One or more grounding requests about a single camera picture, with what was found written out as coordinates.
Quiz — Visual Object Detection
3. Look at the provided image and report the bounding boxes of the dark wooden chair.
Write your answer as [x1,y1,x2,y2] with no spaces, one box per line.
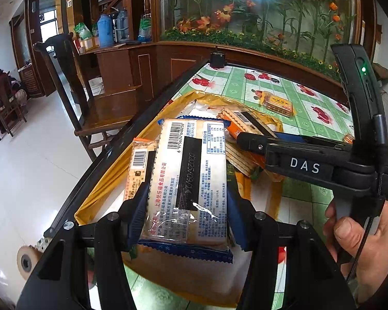
[32,32,143,162]

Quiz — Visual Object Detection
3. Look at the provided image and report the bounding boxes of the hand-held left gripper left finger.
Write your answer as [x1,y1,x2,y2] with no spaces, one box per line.
[18,182,151,310]

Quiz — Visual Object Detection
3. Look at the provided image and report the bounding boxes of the tape dispenser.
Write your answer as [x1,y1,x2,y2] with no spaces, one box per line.
[16,237,49,281]

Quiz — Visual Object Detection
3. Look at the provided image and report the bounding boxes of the wooden cabinet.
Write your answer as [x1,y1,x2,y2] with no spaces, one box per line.
[78,39,350,104]

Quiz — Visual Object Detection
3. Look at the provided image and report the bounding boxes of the orange-edged clear cracker packet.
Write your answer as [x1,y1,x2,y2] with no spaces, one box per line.
[123,138,158,202]

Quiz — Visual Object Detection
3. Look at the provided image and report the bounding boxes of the small black container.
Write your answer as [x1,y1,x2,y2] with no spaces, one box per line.
[210,47,227,70]

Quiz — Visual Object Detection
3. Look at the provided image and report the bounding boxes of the blue-edged cracker packet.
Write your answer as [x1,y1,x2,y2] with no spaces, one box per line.
[137,118,235,264]

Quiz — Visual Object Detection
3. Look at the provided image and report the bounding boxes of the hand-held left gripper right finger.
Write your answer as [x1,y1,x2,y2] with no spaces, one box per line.
[228,189,356,310]

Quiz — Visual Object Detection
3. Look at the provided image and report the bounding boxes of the wooden dining chair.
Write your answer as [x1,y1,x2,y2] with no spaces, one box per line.
[0,87,28,138]

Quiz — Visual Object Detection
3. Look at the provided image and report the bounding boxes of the brown basket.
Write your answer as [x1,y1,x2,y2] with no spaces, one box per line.
[372,63,388,81]

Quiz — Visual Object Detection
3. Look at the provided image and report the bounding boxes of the green water bottle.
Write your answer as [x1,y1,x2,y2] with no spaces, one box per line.
[138,13,152,43]

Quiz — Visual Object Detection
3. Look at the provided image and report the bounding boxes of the person's right hand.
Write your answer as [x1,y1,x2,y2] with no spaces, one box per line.
[325,197,388,293]

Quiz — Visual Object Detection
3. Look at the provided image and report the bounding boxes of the white foam tray yellow tape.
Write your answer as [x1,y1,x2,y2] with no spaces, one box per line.
[74,90,283,309]

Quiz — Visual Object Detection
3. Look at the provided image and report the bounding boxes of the green plastic bag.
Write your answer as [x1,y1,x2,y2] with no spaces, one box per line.
[74,22,94,41]

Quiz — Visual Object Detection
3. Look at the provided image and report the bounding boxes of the blue thermos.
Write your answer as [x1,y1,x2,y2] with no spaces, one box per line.
[97,14,110,48]

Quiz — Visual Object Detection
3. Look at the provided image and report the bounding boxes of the yellow label square cracker packet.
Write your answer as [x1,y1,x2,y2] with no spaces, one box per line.
[258,90,295,117]

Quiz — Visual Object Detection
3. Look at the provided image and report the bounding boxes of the dark framed table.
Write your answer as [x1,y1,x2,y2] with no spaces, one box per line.
[43,60,388,310]

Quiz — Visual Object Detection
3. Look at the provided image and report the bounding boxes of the glass panel with artificial flowers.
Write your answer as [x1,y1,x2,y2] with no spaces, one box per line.
[158,0,363,75]

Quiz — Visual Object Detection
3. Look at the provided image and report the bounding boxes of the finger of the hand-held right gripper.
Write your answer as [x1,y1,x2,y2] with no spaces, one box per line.
[236,131,279,157]
[273,131,354,151]

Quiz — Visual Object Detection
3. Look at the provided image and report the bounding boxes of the grey thermos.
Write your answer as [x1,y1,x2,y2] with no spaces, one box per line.
[113,9,130,42]

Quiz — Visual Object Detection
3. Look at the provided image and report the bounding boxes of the small cardboard box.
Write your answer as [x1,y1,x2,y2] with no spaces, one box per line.
[79,37,100,52]

